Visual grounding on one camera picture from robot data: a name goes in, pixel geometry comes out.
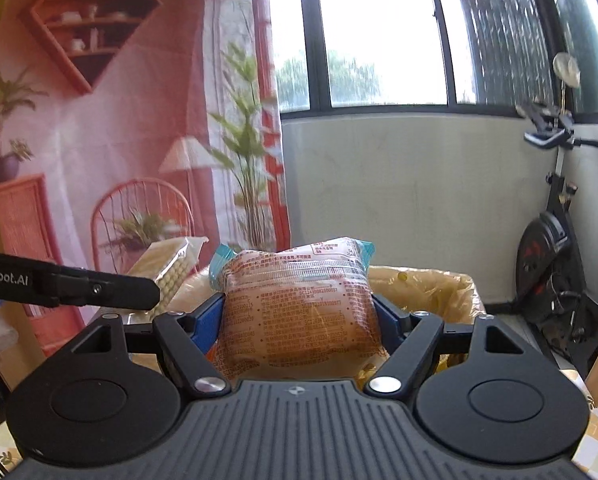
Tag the pale cracker packet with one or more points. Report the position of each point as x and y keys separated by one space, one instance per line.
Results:
x=168 y=264

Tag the clear orange bread packet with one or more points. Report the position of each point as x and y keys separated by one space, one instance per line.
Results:
x=304 y=313

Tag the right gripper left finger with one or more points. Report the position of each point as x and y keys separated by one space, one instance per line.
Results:
x=181 y=342

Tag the pink printed backdrop cloth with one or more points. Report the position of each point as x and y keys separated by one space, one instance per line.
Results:
x=126 y=120

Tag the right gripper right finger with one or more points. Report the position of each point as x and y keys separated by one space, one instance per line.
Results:
x=414 y=341

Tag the black framed window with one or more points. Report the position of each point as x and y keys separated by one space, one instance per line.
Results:
x=462 y=56

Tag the black exercise bike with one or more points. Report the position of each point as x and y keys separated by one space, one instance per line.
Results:
x=551 y=288

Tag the cardboard box with plastic liner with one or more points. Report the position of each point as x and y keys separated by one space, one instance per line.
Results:
x=452 y=296

